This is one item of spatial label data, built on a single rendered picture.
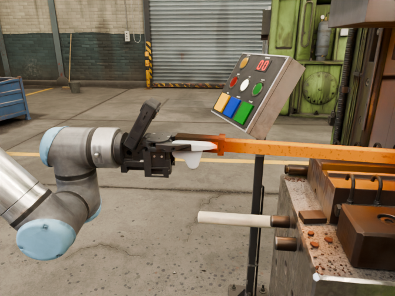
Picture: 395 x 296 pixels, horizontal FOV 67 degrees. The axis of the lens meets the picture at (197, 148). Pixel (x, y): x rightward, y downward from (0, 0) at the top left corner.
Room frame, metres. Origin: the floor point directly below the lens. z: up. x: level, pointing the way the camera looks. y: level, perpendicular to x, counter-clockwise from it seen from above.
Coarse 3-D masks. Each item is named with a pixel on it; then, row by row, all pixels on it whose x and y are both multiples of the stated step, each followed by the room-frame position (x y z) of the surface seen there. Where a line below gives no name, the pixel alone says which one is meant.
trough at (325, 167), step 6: (324, 168) 0.58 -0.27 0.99; (330, 168) 0.57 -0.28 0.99; (336, 168) 0.57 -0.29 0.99; (342, 168) 0.57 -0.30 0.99; (348, 168) 0.57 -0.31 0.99; (354, 168) 0.57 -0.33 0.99; (360, 168) 0.57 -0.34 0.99; (366, 168) 0.57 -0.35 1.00; (372, 168) 0.56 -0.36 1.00; (378, 168) 0.56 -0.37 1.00; (384, 168) 0.56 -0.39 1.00; (390, 168) 0.56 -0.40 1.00; (324, 174) 0.55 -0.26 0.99
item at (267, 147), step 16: (224, 144) 0.57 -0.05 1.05; (240, 144) 0.57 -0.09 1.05; (256, 144) 0.57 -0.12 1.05; (272, 144) 0.56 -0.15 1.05; (288, 144) 0.57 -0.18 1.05; (304, 144) 0.57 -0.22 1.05; (320, 144) 0.57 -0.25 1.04; (352, 160) 0.54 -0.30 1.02; (368, 160) 0.54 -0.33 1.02; (384, 160) 0.53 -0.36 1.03
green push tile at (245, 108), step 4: (244, 104) 1.04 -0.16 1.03; (248, 104) 1.01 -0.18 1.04; (240, 108) 1.04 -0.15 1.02; (244, 108) 1.02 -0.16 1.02; (248, 108) 1.00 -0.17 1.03; (252, 108) 0.99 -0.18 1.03; (240, 112) 1.03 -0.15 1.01; (244, 112) 1.01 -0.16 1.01; (248, 112) 0.98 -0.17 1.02; (236, 116) 1.03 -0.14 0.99; (240, 116) 1.01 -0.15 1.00; (244, 116) 0.99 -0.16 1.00; (248, 116) 0.98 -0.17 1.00; (236, 120) 1.02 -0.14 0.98; (240, 120) 0.99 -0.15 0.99; (244, 120) 0.98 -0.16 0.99; (244, 124) 0.98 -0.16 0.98
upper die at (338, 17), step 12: (336, 0) 0.64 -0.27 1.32; (348, 0) 0.57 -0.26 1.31; (360, 0) 0.52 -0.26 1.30; (372, 0) 0.48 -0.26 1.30; (384, 0) 0.48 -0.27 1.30; (336, 12) 0.63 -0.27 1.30; (348, 12) 0.56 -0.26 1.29; (360, 12) 0.51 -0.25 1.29; (372, 12) 0.48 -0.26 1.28; (384, 12) 0.48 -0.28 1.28; (336, 24) 0.62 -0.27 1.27; (348, 24) 0.56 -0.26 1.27; (360, 24) 0.54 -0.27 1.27; (372, 24) 0.54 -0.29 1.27; (384, 24) 0.54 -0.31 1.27
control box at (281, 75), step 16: (240, 64) 1.25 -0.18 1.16; (256, 64) 1.14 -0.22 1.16; (272, 64) 1.04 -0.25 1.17; (288, 64) 0.98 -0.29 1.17; (240, 80) 1.18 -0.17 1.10; (256, 80) 1.07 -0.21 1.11; (272, 80) 0.98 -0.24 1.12; (288, 80) 0.99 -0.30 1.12; (240, 96) 1.11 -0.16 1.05; (256, 96) 1.01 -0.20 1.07; (272, 96) 0.97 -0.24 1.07; (288, 96) 0.99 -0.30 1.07; (256, 112) 0.96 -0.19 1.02; (272, 112) 0.97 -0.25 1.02; (240, 128) 0.98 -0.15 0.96; (256, 128) 0.95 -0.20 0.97
